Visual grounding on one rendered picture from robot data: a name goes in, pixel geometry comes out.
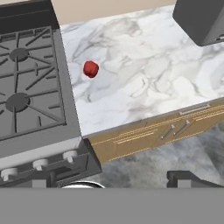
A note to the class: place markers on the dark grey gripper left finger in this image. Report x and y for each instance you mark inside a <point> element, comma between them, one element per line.
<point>51,180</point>

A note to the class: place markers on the dark grey appliance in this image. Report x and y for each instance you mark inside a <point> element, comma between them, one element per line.
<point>198,20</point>

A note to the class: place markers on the wooden cupboard door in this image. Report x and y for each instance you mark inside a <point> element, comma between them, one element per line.
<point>137,147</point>
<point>204,124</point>

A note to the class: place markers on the white stove knob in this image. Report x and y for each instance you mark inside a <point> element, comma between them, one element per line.
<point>8,174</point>
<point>40,164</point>
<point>70,155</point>

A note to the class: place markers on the wooden drawer front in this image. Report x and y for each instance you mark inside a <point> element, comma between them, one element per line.
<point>131,135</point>
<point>201,112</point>

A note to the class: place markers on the red bell pepper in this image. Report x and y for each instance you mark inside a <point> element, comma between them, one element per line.
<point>91,69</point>

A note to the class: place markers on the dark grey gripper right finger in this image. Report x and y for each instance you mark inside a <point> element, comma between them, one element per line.
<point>172,180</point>

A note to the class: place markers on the grey gas stove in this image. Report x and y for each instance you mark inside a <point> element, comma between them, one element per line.
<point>35,87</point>

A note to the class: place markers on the white round object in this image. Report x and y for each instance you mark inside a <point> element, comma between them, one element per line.
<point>83,185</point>

